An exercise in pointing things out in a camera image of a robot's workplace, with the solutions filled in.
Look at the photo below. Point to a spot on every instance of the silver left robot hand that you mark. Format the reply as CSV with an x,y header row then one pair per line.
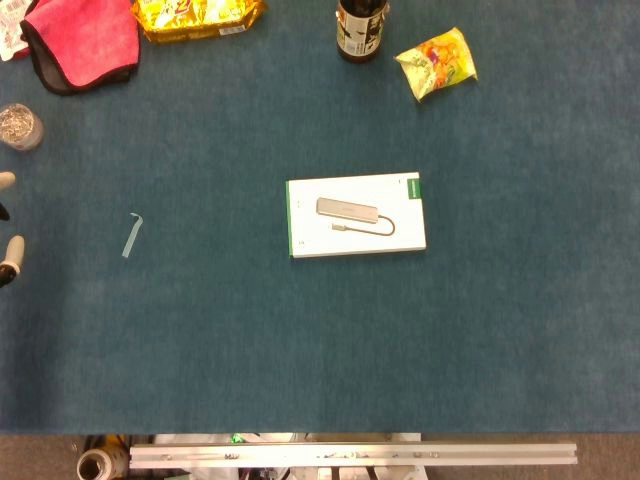
x,y
14,255

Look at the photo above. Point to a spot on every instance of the light blue paper sheet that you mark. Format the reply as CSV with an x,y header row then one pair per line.
x,y
131,240

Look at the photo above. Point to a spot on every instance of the white paper box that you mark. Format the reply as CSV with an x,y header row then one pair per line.
x,y
310,235

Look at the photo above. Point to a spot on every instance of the dark glass bottle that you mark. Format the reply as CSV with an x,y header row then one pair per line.
x,y
361,35

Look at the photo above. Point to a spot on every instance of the clear container of clips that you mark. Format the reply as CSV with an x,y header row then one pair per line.
x,y
20,127

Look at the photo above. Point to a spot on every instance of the brown tape roll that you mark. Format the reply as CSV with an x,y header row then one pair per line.
x,y
95,465

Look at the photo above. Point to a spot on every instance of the pink cloth with black edge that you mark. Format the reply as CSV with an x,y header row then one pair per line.
x,y
90,40

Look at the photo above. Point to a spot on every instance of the gold snack packet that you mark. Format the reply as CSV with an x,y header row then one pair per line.
x,y
195,20

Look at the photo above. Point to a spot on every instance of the blue felt table cover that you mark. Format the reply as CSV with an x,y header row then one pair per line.
x,y
320,340

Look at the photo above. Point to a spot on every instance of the yellow green snack bag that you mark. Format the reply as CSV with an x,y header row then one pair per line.
x,y
437,62

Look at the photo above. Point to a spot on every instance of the aluminium profile rail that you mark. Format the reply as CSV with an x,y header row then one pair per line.
x,y
350,455

